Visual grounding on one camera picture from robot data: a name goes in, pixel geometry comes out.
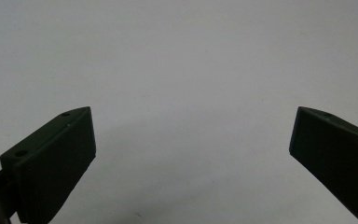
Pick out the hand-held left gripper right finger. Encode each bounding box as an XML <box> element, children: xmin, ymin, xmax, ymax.
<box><xmin>288</xmin><ymin>105</ymin><xmax>358</xmax><ymax>224</ymax></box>

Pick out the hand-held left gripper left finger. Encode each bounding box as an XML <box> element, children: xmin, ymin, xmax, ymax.
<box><xmin>0</xmin><ymin>105</ymin><xmax>97</xmax><ymax>224</ymax></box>

